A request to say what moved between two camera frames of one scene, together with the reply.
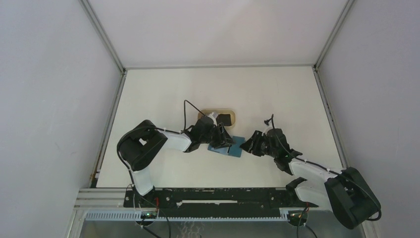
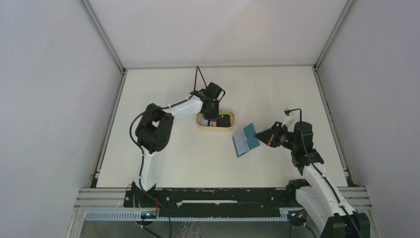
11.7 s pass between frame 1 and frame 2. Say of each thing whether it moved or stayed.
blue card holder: moved
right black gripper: moved
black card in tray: stayed
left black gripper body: moved
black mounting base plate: stayed
